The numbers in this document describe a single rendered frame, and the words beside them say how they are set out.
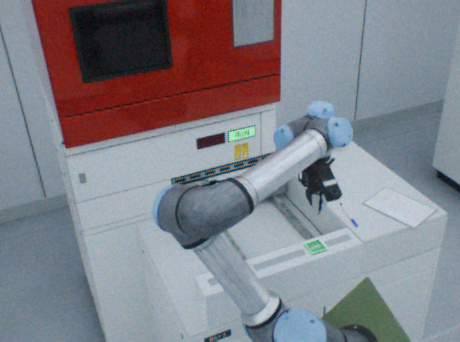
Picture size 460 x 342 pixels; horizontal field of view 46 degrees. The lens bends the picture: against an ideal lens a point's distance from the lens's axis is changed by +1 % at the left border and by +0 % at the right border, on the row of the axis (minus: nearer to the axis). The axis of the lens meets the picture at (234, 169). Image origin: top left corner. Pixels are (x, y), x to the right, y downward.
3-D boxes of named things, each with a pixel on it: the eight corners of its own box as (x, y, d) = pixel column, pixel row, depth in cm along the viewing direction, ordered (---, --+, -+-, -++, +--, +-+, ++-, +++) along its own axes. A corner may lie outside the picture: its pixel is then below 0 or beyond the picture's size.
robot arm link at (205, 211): (195, 206, 109) (347, 103, 133) (169, 203, 118) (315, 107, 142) (218, 255, 112) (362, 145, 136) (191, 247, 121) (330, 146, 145)
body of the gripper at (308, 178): (318, 176, 170) (320, 142, 163) (333, 190, 163) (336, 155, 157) (297, 182, 167) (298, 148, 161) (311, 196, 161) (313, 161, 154)
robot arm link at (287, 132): (294, 126, 138) (324, 113, 144) (267, 128, 147) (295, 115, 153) (302, 155, 140) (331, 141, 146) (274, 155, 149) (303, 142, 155)
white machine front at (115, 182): (82, 233, 209) (61, 141, 188) (272, 180, 235) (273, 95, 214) (84, 237, 206) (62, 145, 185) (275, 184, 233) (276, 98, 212)
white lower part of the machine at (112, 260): (86, 280, 305) (55, 153, 262) (221, 238, 332) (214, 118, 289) (115, 378, 250) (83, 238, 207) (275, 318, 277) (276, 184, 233)
